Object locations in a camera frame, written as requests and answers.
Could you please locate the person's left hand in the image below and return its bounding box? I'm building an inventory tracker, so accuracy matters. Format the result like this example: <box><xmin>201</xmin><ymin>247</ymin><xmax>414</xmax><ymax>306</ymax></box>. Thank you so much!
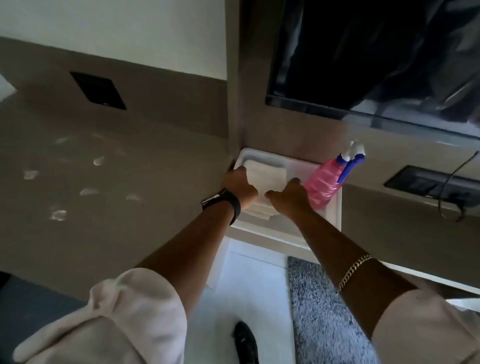
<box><xmin>220</xmin><ymin>166</ymin><xmax>259</xmax><ymax>209</ymax></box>

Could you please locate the black shoe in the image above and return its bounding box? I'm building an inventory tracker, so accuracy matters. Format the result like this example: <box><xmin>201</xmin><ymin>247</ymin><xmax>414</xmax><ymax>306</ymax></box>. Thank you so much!
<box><xmin>233</xmin><ymin>321</ymin><xmax>260</xmax><ymax>364</ymax></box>

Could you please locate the white cloth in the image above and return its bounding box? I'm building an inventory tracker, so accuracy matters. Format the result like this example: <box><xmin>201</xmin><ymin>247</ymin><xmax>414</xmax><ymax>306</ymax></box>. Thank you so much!
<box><xmin>242</xmin><ymin>159</ymin><xmax>289</xmax><ymax>221</ymax></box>

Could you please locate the person's right hand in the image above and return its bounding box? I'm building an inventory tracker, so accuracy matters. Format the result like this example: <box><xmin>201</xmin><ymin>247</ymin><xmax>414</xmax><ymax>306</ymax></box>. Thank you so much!
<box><xmin>265</xmin><ymin>177</ymin><xmax>320</xmax><ymax>222</ymax></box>

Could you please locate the white right shirt sleeve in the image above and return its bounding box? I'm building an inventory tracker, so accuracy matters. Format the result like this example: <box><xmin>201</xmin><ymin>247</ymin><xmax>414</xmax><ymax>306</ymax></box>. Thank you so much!
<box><xmin>371</xmin><ymin>288</ymin><xmax>480</xmax><ymax>364</ymax></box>

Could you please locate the grey shaggy rug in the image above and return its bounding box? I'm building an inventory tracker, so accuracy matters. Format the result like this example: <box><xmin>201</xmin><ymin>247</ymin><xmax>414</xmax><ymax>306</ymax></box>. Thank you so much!
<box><xmin>287</xmin><ymin>256</ymin><xmax>380</xmax><ymax>364</ymax></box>

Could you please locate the black cable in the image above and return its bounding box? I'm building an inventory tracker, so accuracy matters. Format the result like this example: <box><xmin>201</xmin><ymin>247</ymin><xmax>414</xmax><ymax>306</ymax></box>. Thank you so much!
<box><xmin>436</xmin><ymin>150</ymin><xmax>480</xmax><ymax>223</ymax></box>

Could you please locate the white left shirt sleeve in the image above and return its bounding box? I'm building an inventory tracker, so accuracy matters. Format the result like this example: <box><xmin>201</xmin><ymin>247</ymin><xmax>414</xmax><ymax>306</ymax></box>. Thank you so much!
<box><xmin>13</xmin><ymin>267</ymin><xmax>188</xmax><ymax>364</ymax></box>

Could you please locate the person's right forearm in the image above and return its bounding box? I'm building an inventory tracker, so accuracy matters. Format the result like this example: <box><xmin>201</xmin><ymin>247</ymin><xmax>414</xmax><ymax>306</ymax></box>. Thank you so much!
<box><xmin>284</xmin><ymin>209</ymin><xmax>419</xmax><ymax>340</ymax></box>

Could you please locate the pink spray bottle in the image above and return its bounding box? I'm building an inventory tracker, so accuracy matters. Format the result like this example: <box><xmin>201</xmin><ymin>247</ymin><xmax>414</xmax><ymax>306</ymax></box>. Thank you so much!
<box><xmin>302</xmin><ymin>140</ymin><xmax>367</xmax><ymax>211</ymax></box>

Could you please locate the black flat screen television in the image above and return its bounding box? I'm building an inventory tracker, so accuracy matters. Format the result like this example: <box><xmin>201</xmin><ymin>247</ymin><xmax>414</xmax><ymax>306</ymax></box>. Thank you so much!
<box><xmin>265</xmin><ymin>0</ymin><xmax>480</xmax><ymax>140</ymax></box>

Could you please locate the white shirt sleeve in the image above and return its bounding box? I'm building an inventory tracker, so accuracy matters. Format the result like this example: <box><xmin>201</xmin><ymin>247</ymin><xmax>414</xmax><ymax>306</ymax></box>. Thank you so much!
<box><xmin>371</xmin><ymin>288</ymin><xmax>480</xmax><ymax>364</ymax></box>
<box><xmin>13</xmin><ymin>267</ymin><xmax>188</xmax><ymax>364</ymax></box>

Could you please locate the white plastic tray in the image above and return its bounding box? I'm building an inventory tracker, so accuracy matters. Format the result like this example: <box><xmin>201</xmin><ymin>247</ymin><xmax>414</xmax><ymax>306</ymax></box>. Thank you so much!
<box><xmin>225</xmin><ymin>147</ymin><xmax>343</xmax><ymax>235</ymax></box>

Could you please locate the person's left forearm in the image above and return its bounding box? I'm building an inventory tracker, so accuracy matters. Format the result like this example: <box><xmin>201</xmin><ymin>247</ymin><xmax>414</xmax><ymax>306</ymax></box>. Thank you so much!
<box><xmin>133</xmin><ymin>203</ymin><xmax>241</xmax><ymax>320</ymax></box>

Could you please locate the black wall socket panel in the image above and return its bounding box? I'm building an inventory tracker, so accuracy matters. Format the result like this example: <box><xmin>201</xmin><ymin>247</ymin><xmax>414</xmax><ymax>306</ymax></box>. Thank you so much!
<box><xmin>69</xmin><ymin>71</ymin><xmax>127</xmax><ymax>111</ymax></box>
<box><xmin>384</xmin><ymin>165</ymin><xmax>480</xmax><ymax>206</ymax></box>

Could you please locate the black wristwatch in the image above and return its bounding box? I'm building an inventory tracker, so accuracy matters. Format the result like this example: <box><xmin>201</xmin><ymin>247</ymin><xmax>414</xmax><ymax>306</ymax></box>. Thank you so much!
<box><xmin>201</xmin><ymin>188</ymin><xmax>242</xmax><ymax>226</ymax></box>

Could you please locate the gold chain bracelet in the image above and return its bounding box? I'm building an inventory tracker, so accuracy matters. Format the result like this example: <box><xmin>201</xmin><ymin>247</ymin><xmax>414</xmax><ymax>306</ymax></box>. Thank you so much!
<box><xmin>336</xmin><ymin>254</ymin><xmax>373</xmax><ymax>295</ymax></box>

